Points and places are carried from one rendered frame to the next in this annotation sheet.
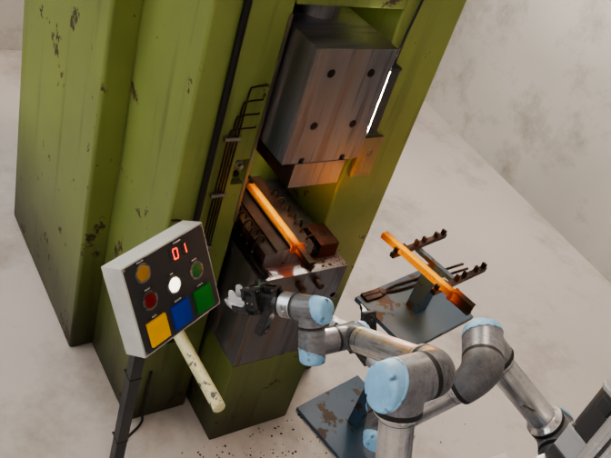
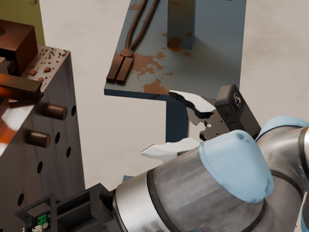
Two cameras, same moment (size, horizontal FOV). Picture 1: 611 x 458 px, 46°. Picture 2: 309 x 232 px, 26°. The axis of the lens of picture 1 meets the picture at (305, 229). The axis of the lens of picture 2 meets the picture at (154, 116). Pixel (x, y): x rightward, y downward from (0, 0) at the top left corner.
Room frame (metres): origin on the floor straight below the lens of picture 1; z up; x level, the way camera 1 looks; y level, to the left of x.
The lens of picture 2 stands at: (1.13, 0.19, 1.75)
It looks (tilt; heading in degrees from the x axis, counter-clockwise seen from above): 43 degrees down; 331
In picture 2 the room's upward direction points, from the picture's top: straight up
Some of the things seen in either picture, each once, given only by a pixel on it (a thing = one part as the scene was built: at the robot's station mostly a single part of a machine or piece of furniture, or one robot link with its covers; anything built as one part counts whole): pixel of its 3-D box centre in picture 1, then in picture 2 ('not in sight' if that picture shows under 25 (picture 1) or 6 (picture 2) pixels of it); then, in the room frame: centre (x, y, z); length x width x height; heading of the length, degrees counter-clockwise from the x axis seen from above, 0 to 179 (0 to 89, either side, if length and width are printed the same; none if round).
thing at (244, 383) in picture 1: (231, 343); not in sight; (2.22, 0.13, 0.23); 0.56 x 0.38 x 0.47; 43
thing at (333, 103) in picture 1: (315, 73); not in sight; (2.21, 0.14, 1.56); 0.42 x 0.39 x 0.40; 43
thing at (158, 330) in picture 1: (157, 329); not in sight; (1.44, 0.30, 1.01); 0.07 x 0.05 x 0.07; 158
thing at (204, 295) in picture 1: (203, 297); not in sight; (1.63, 0.23, 1.01); 0.07 x 0.05 x 0.07; 158
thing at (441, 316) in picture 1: (415, 308); (180, 43); (2.24, -0.51, 0.75); 0.40 x 0.30 x 0.02; 142
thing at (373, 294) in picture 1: (417, 281); (147, 7); (2.39, -0.51, 0.77); 0.60 x 0.04 x 0.01; 137
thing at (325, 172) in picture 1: (285, 137); not in sight; (2.18, 0.17, 1.32); 0.42 x 0.20 x 0.10; 43
